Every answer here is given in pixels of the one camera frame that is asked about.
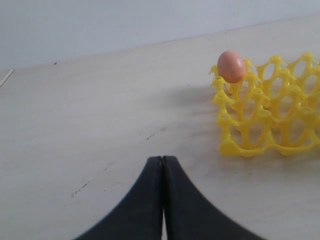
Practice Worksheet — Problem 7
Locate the yellow plastic egg tray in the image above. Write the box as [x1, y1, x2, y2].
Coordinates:
[210, 52, 320, 157]

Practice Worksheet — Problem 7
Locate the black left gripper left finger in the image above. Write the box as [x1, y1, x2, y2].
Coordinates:
[77, 156, 163, 240]

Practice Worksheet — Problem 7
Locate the brown egg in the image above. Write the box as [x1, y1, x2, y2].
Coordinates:
[217, 50, 246, 83]

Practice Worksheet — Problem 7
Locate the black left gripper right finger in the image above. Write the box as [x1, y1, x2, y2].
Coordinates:
[162, 156, 262, 240]

